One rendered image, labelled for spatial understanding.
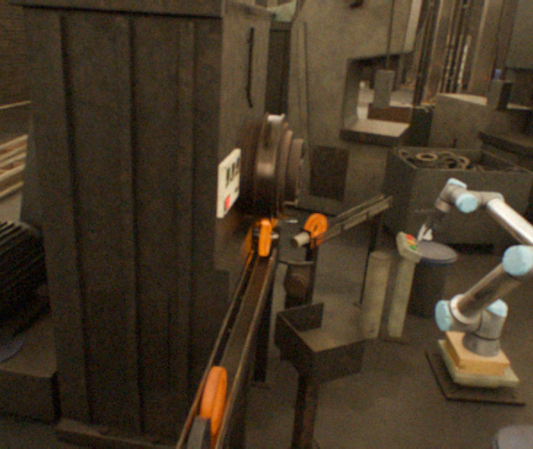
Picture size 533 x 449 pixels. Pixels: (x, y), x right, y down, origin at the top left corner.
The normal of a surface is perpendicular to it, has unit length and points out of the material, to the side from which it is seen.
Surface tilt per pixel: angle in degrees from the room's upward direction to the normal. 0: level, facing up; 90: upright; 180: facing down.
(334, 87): 90
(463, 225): 90
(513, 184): 90
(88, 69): 90
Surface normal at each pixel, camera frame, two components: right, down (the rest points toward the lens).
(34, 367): 0.07, -0.93
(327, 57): -0.39, 0.31
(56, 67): -0.15, 0.35
